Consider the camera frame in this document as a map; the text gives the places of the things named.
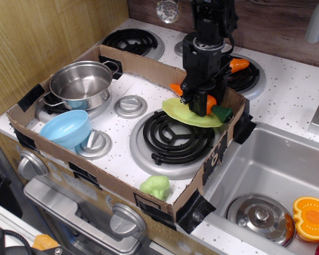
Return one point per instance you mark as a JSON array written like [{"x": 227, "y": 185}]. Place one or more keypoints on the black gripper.
[{"x": 207, "y": 70}]

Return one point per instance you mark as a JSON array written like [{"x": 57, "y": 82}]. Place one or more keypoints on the orange toy carrot green stem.
[{"x": 223, "y": 113}]

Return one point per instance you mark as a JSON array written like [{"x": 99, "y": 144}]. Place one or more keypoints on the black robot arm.
[{"x": 214, "y": 21}]

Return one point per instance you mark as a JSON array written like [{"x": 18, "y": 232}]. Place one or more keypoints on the yellow-green toy plate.
[{"x": 180, "y": 112}]

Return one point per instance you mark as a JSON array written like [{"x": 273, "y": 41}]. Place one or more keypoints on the orange carrot piece on burner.
[{"x": 238, "y": 64}]

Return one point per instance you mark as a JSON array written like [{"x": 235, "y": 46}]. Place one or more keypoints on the back right black burner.
[{"x": 245, "y": 79}]

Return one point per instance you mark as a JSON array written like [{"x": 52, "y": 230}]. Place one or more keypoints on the black burner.
[
  {"x": 173, "y": 142},
  {"x": 53, "y": 105},
  {"x": 245, "y": 79},
  {"x": 137, "y": 41}
]

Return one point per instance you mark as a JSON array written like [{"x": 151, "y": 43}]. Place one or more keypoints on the silver stovetop knob back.
[{"x": 178, "y": 49}]

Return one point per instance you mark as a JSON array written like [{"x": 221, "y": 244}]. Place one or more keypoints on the silver stovetop knob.
[
  {"x": 95, "y": 146},
  {"x": 178, "y": 49},
  {"x": 131, "y": 106}
]

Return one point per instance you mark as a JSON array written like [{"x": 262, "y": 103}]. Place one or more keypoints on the front right black burner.
[{"x": 173, "y": 142}]

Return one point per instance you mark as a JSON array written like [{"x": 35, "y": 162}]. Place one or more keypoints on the cardboard fence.
[{"x": 117, "y": 172}]

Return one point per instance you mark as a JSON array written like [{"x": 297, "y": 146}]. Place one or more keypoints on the silver stovetop knob middle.
[{"x": 131, "y": 106}]

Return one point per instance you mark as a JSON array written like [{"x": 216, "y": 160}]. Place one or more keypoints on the back left black burner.
[{"x": 137, "y": 41}]

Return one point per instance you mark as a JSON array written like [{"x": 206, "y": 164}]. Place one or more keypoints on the metal sink basin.
[{"x": 271, "y": 162}]

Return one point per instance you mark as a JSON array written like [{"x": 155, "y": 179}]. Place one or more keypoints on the hanging slotted spoon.
[{"x": 168, "y": 11}]

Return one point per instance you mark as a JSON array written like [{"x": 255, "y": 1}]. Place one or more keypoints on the green toy broccoli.
[{"x": 155, "y": 186}]

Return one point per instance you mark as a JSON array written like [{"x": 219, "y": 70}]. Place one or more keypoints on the silver faucet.
[{"x": 312, "y": 32}]

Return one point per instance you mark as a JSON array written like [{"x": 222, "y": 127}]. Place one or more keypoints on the silver stovetop knob front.
[{"x": 95, "y": 146}]

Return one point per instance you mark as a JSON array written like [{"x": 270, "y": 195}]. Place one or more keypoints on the stainless steel pot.
[{"x": 83, "y": 85}]

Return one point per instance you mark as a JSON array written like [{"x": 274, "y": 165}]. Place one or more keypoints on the steel pot lid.
[{"x": 263, "y": 215}]

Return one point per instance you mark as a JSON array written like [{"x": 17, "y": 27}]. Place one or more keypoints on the light blue bowl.
[{"x": 68, "y": 129}]

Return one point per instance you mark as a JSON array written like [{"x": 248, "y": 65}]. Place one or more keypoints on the silver oven knob right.
[{"x": 125, "y": 222}]

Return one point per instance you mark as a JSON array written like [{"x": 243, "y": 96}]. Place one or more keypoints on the silver oven knob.
[
  {"x": 125, "y": 222},
  {"x": 31, "y": 166}
]

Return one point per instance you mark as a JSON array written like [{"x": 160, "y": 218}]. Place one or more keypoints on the front left black burner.
[{"x": 53, "y": 105}]

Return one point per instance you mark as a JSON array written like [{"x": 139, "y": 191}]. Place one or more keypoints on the orange toy pumpkin half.
[{"x": 306, "y": 218}]

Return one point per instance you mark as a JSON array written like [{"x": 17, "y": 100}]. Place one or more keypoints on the silver oven knob left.
[{"x": 31, "y": 166}]

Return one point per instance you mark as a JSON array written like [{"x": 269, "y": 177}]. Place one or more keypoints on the silver oven door handle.
[{"x": 84, "y": 227}]

